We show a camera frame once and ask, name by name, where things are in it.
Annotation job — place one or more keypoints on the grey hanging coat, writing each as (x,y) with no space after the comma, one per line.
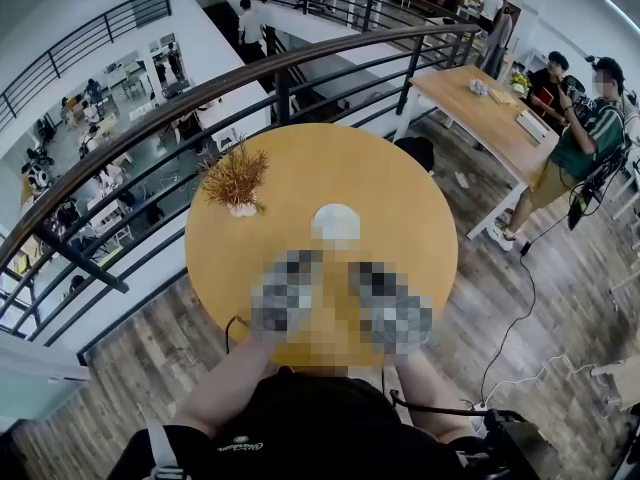
(497,43)

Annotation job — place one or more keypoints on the white paper scrap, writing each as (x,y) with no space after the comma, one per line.
(462,180)

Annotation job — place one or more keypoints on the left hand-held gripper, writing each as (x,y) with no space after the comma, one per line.
(285,310)

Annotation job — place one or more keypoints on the person's black shirt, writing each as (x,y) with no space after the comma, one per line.
(310,428)

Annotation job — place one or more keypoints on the light wooden furniture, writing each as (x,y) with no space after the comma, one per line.
(622,378)

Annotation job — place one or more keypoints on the light wooden block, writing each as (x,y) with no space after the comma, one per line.
(502,96)

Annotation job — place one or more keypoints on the white box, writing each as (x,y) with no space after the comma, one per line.
(532,125)

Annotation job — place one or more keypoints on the yellow flower pot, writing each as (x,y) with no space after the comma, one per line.
(520,83)

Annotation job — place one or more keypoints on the black backpack gear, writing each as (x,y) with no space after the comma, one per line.
(510,448)

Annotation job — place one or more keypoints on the dried orange plant white pot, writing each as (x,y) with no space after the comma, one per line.
(235,183)

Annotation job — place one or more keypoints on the person's left forearm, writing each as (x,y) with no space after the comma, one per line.
(225,393)

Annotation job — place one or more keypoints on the small pale flower bunch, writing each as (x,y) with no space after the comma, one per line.
(477,87)

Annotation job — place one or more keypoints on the ceiling light strip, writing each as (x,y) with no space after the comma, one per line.
(622,10)

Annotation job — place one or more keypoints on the rectangular wooden table white legs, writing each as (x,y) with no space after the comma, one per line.
(480,108)

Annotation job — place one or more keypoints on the person's right forearm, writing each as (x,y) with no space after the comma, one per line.
(425,383)

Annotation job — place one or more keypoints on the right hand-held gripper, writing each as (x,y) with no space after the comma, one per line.
(402,323)

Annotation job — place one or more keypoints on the curved dark railing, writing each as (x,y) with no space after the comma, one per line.
(200,93)

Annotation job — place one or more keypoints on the white round coaster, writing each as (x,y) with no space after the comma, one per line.
(336,220)

